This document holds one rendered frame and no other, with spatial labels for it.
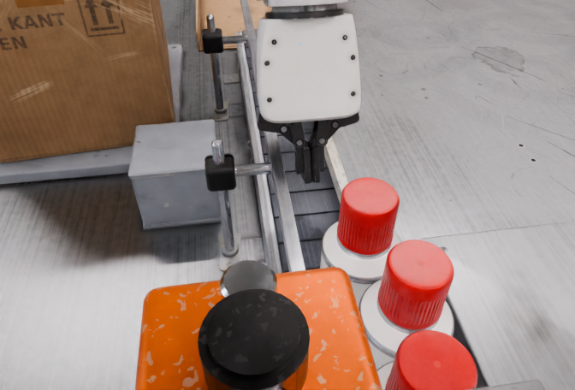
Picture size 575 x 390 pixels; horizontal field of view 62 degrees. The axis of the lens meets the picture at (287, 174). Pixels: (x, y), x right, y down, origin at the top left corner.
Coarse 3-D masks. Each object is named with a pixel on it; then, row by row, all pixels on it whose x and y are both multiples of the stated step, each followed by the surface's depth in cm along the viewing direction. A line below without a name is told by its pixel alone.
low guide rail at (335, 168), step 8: (328, 144) 59; (328, 152) 58; (336, 152) 58; (328, 160) 58; (336, 160) 56; (336, 168) 55; (336, 176) 54; (344, 176) 54; (336, 184) 54; (344, 184) 53; (336, 192) 55
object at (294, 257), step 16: (240, 0) 81; (256, 48) 68; (256, 80) 61; (272, 144) 51; (272, 160) 49; (272, 176) 48; (288, 192) 45; (288, 208) 44; (288, 224) 42; (288, 240) 41; (288, 256) 40
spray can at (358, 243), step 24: (360, 192) 28; (384, 192) 28; (360, 216) 26; (384, 216) 26; (336, 240) 30; (360, 240) 28; (384, 240) 28; (336, 264) 29; (360, 264) 28; (384, 264) 29; (360, 288) 29
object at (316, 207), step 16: (256, 32) 90; (256, 96) 74; (256, 112) 71; (304, 128) 67; (288, 144) 65; (288, 160) 62; (288, 176) 60; (320, 176) 60; (272, 192) 57; (304, 192) 57; (320, 192) 57; (272, 208) 56; (304, 208) 55; (320, 208) 55; (336, 208) 55; (304, 224) 54; (320, 224) 54; (304, 240) 52; (320, 240) 52; (304, 256) 50; (320, 256) 50
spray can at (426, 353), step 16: (416, 336) 21; (432, 336) 21; (448, 336) 21; (400, 352) 20; (416, 352) 20; (432, 352) 20; (448, 352) 20; (464, 352) 20; (384, 368) 24; (400, 368) 20; (416, 368) 20; (432, 368) 20; (448, 368) 20; (464, 368) 20; (384, 384) 23; (400, 384) 20; (416, 384) 19; (432, 384) 19; (448, 384) 19; (464, 384) 19
